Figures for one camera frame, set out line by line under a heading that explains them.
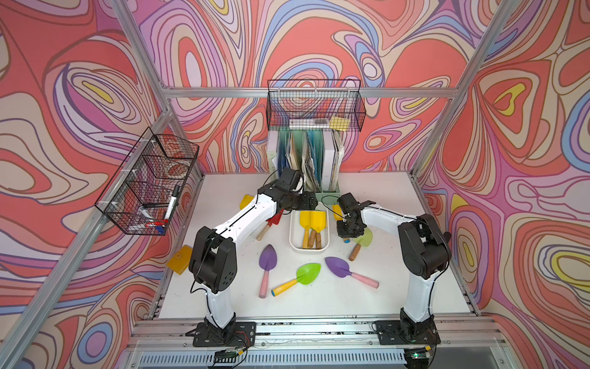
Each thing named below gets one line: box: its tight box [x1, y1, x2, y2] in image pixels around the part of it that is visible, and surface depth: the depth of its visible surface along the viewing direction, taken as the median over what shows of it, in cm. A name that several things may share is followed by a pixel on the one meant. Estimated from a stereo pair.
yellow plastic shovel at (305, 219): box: [299, 210, 312, 230], surface depth 103 cm
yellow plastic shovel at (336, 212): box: [331, 203, 344, 221], surface depth 85 cm
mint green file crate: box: [267, 129, 345, 197], surface depth 100 cm
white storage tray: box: [288, 209, 331, 253], surface depth 98 cm
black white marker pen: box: [164, 184, 180, 221], surface depth 70 cm
